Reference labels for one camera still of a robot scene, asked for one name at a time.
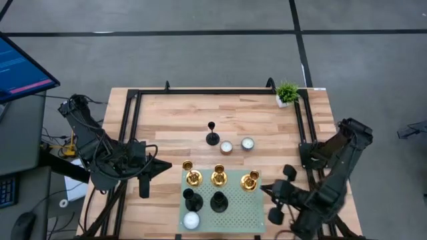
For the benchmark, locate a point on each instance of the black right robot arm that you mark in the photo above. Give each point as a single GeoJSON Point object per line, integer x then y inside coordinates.
{"type": "Point", "coordinates": [340, 166]}

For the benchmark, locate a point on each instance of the black chair base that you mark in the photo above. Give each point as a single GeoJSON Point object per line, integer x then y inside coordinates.
{"type": "Point", "coordinates": [413, 130]}

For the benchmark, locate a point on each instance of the white table label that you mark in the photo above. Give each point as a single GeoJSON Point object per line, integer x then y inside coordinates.
{"type": "Point", "coordinates": [318, 89]}

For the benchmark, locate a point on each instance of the white paper sheet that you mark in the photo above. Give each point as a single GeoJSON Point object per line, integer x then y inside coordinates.
{"type": "Point", "coordinates": [75, 186]}

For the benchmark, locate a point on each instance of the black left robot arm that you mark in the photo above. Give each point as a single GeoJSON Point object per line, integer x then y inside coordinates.
{"type": "Point", "coordinates": [83, 130]}

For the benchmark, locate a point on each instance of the black keyboard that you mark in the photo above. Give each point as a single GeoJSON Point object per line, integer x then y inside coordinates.
{"type": "Point", "coordinates": [7, 191]}

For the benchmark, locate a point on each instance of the gold candlestick holder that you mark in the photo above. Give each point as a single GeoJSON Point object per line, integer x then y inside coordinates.
{"type": "Point", "coordinates": [219, 180]}
{"type": "Point", "coordinates": [193, 178]}
{"type": "Point", "coordinates": [247, 183]}

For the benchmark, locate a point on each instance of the monitor with blue screen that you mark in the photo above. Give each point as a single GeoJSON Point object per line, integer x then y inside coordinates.
{"type": "Point", "coordinates": [20, 73]}

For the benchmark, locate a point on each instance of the yellow clamp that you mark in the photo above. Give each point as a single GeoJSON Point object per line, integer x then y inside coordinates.
{"type": "Point", "coordinates": [69, 151]}

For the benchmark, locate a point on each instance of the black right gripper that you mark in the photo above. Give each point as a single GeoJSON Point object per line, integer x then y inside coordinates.
{"type": "Point", "coordinates": [285, 196]}

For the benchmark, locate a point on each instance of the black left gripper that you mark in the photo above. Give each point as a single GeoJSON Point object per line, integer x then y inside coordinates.
{"type": "Point", "coordinates": [140, 160]}

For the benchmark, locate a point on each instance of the black candlestick holder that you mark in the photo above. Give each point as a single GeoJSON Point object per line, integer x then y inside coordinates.
{"type": "Point", "coordinates": [196, 203]}
{"type": "Point", "coordinates": [212, 139]}
{"type": "Point", "coordinates": [219, 205]}

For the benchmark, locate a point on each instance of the dark grey desk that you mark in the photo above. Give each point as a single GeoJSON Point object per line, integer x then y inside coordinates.
{"type": "Point", "coordinates": [20, 140]}

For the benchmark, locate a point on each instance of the green perforated metal shelf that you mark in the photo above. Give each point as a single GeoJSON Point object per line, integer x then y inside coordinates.
{"type": "Point", "coordinates": [240, 213]}

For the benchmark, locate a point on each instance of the green plant in white pot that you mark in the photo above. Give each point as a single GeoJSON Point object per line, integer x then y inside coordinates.
{"type": "Point", "coordinates": [287, 93]}

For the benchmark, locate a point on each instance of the white tape roll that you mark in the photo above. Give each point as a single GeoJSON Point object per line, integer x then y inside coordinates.
{"type": "Point", "coordinates": [61, 201]}

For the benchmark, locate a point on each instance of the black aluminium table frame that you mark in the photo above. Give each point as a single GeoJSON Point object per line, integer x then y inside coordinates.
{"type": "Point", "coordinates": [217, 91]}

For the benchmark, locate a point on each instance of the black computer mouse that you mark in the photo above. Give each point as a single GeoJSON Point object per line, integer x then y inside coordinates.
{"type": "Point", "coordinates": [23, 226]}

